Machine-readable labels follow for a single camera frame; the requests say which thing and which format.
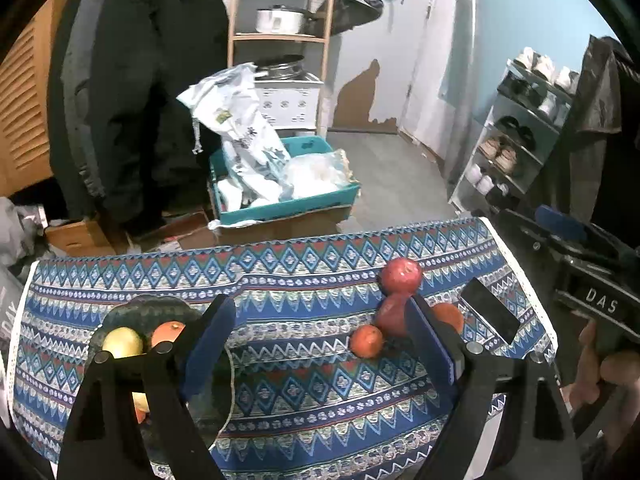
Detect dark hanging coat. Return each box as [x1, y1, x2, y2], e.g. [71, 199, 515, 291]
[542, 35, 640, 241]

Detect brown wooden box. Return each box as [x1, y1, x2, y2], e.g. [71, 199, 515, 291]
[45, 217, 119, 257]

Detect grey shoe rack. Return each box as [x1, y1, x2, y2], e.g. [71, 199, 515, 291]
[447, 57, 581, 216]

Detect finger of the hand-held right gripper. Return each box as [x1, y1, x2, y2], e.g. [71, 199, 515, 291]
[492, 208, 570, 272]
[534, 204, 628, 261]

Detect teal plastic crate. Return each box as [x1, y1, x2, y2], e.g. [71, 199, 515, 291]
[209, 136, 362, 226]

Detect white rice bag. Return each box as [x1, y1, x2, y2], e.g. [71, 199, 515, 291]
[176, 62, 292, 211]

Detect red apple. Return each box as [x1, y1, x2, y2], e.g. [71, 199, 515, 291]
[376, 292, 416, 337]
[380, 258, 423, 295]

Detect pale blue door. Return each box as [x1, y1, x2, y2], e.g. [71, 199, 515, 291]
[400, 0, 463, 148]

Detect orange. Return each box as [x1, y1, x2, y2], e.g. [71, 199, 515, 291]
[430, 302, 465, 335]
[150, 321, 187, 350]
[349, 325, 385, 358]

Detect grey cloth pile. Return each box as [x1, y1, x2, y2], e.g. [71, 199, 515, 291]
[0, 197, 49, 281]

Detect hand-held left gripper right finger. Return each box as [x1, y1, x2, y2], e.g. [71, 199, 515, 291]
[404, 295, 583, 480]

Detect black smartphone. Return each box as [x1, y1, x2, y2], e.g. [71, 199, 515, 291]
[459, 277, 521, 346]

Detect black hooded jacket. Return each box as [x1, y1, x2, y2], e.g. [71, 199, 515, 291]
[47, 0, 231, 226]

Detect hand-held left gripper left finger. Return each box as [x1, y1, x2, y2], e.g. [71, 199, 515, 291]
[56, 294, 237, 480]

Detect white plastic crate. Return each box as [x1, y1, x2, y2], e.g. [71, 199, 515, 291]
[255, 72, 324, 129]

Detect wooden shelf rack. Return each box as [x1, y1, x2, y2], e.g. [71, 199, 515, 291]
[227, 0, 339, 137]

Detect silver metal pole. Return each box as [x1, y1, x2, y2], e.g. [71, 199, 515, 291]
[442, 0, 484, 196]

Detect cardboard box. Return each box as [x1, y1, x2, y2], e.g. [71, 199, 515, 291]
[207, 202, 354, 249]

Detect wooden louvered wardrobe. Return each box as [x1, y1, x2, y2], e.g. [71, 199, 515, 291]
[0, 7, 57, 196]

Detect steel pot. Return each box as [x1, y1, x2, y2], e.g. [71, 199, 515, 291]
[255, 55, 306, 81]

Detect green glass bowl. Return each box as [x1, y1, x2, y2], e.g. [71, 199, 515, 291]
[87, 296, 236, 466]

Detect white cooking pot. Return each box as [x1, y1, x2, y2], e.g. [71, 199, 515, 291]
[256, 6, 314, 36]

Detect clear plastic bag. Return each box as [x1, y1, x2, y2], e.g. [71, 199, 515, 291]
[287, 150, 359, 201]

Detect blue patterned tablecloth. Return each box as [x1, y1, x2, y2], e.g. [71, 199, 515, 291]
[10, 216, 558, 480]

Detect person's right hand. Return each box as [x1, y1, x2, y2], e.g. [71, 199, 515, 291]
[562, 320, 640, 441]

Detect yellow apple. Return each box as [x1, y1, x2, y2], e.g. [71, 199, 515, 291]
[101, 327, 146, 359]

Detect white printed bag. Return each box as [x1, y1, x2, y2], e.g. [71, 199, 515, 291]
[0, 265, 27, 357]

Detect grey hanging bag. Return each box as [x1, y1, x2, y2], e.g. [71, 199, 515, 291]
[327, 0, 386, 36]

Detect black sandal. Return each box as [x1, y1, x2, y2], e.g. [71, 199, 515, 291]
[492, 116, 537, 151]

